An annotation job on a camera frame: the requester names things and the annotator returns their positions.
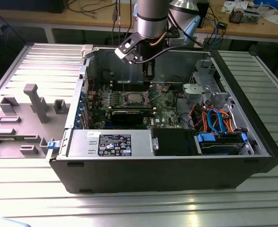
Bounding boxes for black RAM slot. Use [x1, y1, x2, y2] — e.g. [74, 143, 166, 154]
[112, 81, 152, 87]

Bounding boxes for CPU socket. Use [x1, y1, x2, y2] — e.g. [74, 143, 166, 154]
[122, 91, 152, 106]

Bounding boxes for expansion slot brackets blue tabs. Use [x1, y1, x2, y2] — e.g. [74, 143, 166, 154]
[74, 89, 89, 130]

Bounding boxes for green motherboard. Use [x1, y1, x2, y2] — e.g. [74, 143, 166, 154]
[87, 81, 184, 130]

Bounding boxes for RAM stick with green edge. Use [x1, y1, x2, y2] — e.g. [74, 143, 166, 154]
[111, 105, 154, 112]

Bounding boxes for silver drive cage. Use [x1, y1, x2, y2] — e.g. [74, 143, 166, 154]
[182, 59, 232, 105]

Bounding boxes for black tower box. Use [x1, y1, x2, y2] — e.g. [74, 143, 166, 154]
[197, 0, 210, 29]

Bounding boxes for black graphics card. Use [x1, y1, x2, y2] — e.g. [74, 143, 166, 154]
[110, 109, 145, 126]

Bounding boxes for printed paper leaflets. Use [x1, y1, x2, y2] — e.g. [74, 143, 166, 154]
[221, 0, 238, 13]

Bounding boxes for copper heat sink part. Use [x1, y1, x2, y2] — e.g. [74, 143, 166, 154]
[228, 7, 245, 24]

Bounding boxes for wooden desk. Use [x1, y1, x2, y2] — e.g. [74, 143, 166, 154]
[0, 0, 278, 40]

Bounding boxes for grey device on desk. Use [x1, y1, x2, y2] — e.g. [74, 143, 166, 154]
[243, 8, 261, 24]

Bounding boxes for silver power supply unit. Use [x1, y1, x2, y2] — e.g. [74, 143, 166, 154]
[67, 129, 154, 158]

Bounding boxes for hard disk in blue carrier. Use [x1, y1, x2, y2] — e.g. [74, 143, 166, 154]
[194, 132, 248, 156]

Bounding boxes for black open PC case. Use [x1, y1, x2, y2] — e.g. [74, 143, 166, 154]
[45, 44, 278, 194]

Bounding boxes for black monitor case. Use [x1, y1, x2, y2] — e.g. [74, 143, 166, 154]
[0, 0, 65, 14]

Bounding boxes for white paper sheets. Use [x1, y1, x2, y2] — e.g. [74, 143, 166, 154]
[263, 11, 278, 26]

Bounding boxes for grey parts rack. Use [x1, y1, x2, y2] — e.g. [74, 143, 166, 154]
[0, 84, 71, 159]

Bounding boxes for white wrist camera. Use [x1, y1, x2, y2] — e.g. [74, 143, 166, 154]
[114, 39, 142, 64]

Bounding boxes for black camera cable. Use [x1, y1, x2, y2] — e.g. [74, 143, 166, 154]
[133, 35, 204, 64]

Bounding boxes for red wire bundle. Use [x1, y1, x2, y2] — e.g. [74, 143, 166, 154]
[188, 105, 202, 130]

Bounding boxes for blue data wire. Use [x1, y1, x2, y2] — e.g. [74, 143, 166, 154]
[207, 109, 227, 136]

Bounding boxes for orange power wires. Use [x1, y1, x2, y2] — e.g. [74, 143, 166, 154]
[200, 106, 236, 133]

